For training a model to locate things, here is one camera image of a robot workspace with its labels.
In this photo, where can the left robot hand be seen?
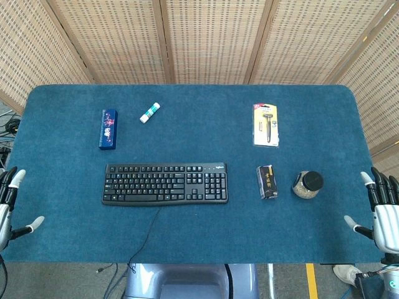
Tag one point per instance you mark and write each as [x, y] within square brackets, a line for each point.
[3, 208]

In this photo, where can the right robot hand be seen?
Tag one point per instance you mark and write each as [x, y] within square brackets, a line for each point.
[385, 218]

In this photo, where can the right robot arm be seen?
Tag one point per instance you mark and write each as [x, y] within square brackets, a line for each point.
[389, 277]

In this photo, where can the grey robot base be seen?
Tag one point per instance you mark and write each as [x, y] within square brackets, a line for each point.
[191, 281]

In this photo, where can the black computer keyboard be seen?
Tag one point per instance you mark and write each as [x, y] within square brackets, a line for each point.
[165, 183]

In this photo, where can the white sneaker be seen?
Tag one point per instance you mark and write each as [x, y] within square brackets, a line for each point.
[346, 274]

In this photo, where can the glass jar with black lid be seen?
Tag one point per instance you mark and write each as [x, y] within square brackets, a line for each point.
[308, 184]

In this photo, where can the black box with gold print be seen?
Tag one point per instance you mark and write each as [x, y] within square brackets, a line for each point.
[267, 181]

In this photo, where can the dark blue patterned box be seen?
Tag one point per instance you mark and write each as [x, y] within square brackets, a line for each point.
[108, 129]

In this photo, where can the razor in blister pack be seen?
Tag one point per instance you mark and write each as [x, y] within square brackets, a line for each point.
[266, 125]

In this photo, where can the white green glue stick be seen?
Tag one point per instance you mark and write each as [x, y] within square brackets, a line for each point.
[150, 111]

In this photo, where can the blue felt table mat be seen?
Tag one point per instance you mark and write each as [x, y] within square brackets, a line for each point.
[187, 227]

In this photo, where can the bamboo folding screen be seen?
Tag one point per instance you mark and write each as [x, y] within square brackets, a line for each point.
[212, 40]

